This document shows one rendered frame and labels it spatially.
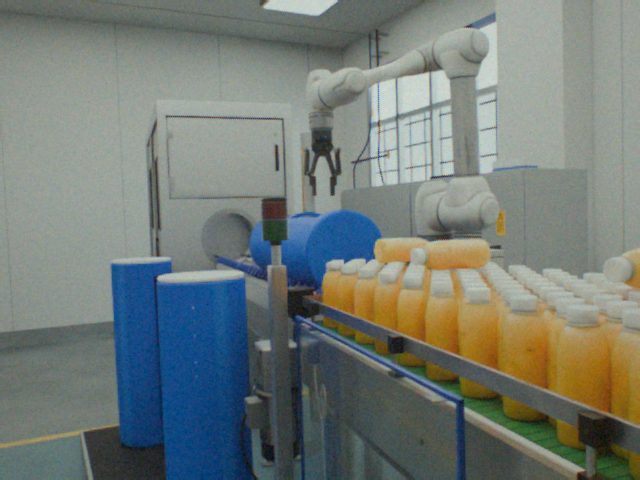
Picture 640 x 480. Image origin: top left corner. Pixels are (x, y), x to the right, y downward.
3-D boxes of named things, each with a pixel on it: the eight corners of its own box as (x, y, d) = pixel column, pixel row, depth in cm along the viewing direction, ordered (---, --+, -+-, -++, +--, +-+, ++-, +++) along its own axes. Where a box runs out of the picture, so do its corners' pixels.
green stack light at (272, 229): (285, 239, 143) (284, 219, 143) (292, 240, 137) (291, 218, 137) (259, 240, 141) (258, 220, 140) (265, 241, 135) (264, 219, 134)
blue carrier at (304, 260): (310, 269, 282) (303, 210, 280) (390, 288, 200) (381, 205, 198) (253, 278, 273) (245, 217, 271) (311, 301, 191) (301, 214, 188)
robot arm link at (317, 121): (305, 116, 212) (305, 133, 212) (312, 111, 204) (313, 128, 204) (328, 117, 215) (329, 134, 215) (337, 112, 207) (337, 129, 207)
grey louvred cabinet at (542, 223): (394, 346, 543) (390, 189, 535) (589, 411, 350) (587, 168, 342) (343, 353, 519) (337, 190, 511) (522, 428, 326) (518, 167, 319)
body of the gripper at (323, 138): (329, 132, 214) (330, 158, 215) (307, 132, 212) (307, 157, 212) (336, 129, 207) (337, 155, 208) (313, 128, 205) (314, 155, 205)
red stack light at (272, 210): (284, 218, 143) (283, 202, 142) (291, 218, 137) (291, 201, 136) (258, 219, 140) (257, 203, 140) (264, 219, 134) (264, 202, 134)
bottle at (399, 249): (386, 252, 156) (440, 250, 162) (379, 233, 160) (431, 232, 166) (378, 268, 161) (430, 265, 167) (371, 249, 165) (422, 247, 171)
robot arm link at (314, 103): (301, 116, 211) (318, 109, 200) (299, 73, 211) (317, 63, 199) (326, 118, 217) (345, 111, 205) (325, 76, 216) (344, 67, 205)
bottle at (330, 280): (318, 327, 166) (316, 268, 166) (333, 323, 171) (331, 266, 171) (337, 329, 162) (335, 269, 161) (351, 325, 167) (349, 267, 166)
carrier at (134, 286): (124, 452, 271) (185, 440, 284) (114, 265, 267) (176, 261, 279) (116, 433, 297) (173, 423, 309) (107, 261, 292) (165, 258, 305)
